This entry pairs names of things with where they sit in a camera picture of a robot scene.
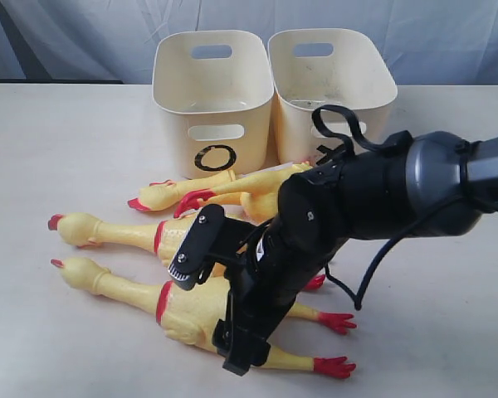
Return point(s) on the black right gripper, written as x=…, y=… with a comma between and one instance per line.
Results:
x=264, y=281

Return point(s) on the headless yellow rubber chicken body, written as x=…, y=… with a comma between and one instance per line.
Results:
x=256, y=193

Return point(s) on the yellow rubber chicken front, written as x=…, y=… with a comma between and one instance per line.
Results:
x=190, y=317

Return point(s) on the yellow rubber chicken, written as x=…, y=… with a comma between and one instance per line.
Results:
x=190, y=317
x=84, y=230

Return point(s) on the detached chicken head with tube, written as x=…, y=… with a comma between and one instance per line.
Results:
x=158, y=196

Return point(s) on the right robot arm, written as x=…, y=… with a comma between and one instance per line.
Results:
x=434, y=185

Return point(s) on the cream bin marked O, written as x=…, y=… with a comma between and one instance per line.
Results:
x=213, y=91

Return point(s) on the cream bin marked X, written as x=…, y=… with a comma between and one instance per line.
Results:
x=313, y=67

